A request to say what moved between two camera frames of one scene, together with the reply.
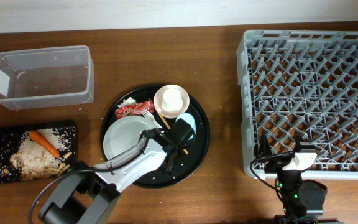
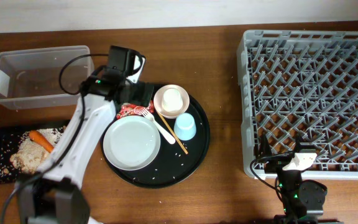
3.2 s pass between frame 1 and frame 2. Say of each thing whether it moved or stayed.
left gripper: moved
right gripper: stayed
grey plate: stayed
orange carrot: stayed
